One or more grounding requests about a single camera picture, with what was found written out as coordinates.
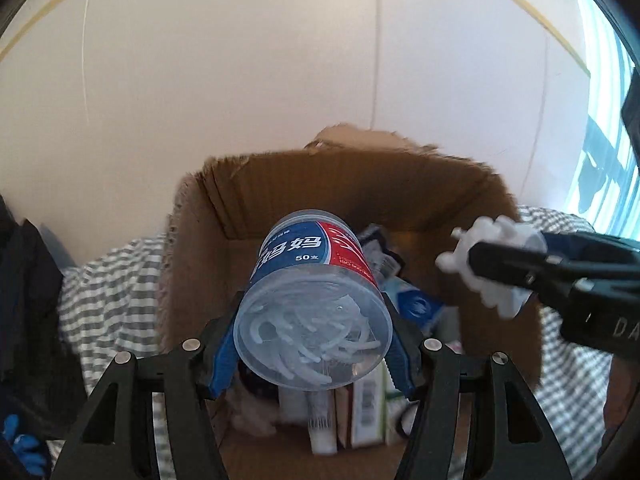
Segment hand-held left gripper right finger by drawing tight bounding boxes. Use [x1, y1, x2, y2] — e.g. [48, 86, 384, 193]
[382, 295, 573, 480]

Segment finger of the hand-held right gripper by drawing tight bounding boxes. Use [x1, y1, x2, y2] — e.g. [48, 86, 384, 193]
[542, 231, 640, 267]
[467, 240, 598, 311]

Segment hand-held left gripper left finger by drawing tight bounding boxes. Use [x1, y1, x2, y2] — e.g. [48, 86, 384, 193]
[50, 290, 246, 480]

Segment white plastic knobbly object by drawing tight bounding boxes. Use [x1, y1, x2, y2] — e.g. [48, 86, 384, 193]
[435, 215, 548, 320]

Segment clear jar blue red label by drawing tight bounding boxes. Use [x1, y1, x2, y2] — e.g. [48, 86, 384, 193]
[234, 208, 393, 391]

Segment torn brown cardboard box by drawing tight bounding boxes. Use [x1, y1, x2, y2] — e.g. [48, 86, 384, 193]
[155, 122, 546, 480]

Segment person's right forearm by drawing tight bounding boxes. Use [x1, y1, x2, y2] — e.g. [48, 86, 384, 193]
[597, 352, 640, 466]

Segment green and white carton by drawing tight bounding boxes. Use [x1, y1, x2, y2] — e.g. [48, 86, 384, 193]
[350, 362, 403, 448]

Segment crumpled white tissue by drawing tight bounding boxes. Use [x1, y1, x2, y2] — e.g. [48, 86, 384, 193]
[227, 380, 281, 436]

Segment blue and white packet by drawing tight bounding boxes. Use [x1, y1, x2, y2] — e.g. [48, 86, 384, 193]
[382, 277, 448, 335]

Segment slim white carton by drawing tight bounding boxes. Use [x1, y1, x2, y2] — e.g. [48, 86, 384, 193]
[305, 390, 337, 456]

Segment dark foil packet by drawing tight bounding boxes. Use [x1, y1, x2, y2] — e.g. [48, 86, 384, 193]
[356, 224, 407, 286]

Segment grey white checked blanket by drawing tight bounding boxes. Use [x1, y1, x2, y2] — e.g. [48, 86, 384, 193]
[50, 205, 621, 480]

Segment window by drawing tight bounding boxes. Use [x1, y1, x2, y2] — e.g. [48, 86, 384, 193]
[565, 0, 640, 226]

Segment dark clothing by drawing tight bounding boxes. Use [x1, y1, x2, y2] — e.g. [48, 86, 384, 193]
[0, 195, 86, 441]

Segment blue glove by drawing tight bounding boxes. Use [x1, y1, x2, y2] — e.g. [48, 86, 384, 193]
[0, 412, 42, 477]

